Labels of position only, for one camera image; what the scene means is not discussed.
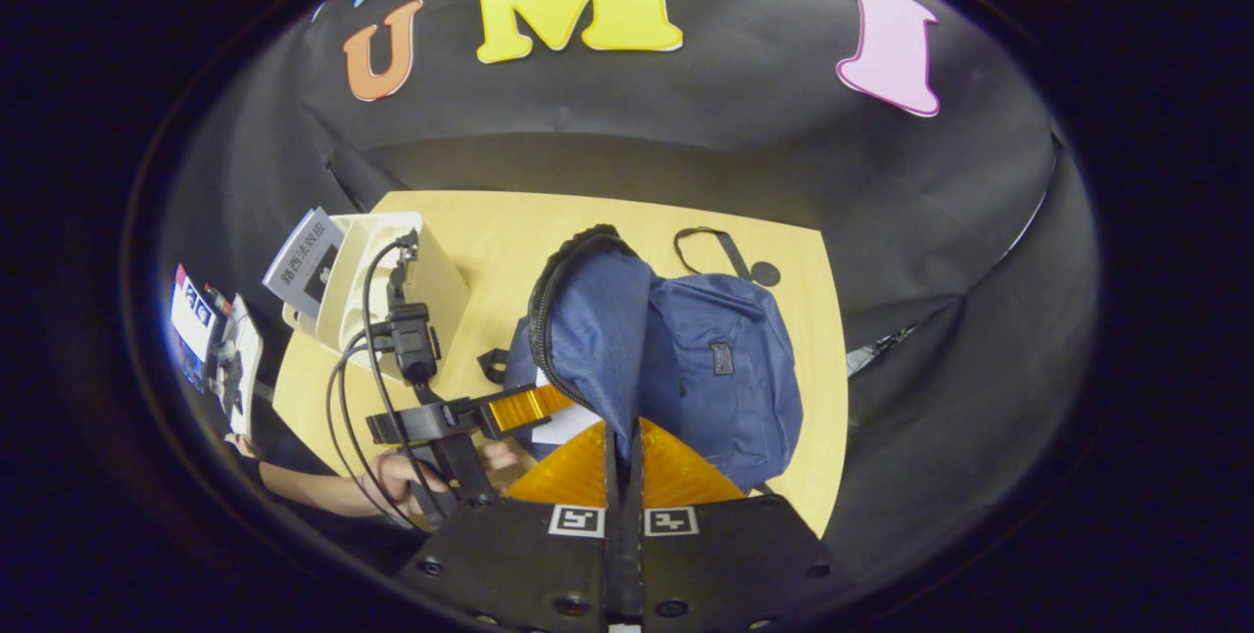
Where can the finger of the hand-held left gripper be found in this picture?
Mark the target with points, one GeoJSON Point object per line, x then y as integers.
{"type": "Point", "coordinates": [524, 408]}

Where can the thin grey book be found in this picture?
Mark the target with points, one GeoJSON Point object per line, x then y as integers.
{"type": "Point", "coordinates": [299, 266]}

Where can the blue schoolbag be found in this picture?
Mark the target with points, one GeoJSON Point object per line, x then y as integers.
{"type": "Point", "coordinates": [715, 388]}

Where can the computer monitor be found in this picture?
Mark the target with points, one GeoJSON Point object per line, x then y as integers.
{"type": "Point", "coordinates": [191, 319]}

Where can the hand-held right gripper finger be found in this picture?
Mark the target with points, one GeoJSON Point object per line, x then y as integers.
{"type": "Point", "coordinates": [635, 564]}
{"type": "Point", "coordinates": [613, 564]}

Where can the white plastic bookshelf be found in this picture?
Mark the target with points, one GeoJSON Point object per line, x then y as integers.
{"type": "Point", "coordinates": [431, 280]}

